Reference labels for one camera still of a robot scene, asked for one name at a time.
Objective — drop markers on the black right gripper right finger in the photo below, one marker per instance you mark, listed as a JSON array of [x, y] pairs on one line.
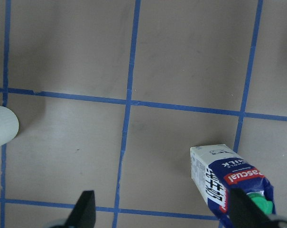
[[244, 213]]

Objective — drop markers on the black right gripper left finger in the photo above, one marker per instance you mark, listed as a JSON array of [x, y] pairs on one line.
[[83, 214]]

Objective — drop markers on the blue white milk carton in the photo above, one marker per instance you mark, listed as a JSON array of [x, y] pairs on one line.
[[216, 169]]

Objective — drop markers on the white grey mug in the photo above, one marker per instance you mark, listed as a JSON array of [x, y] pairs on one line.
[[9, 125]]

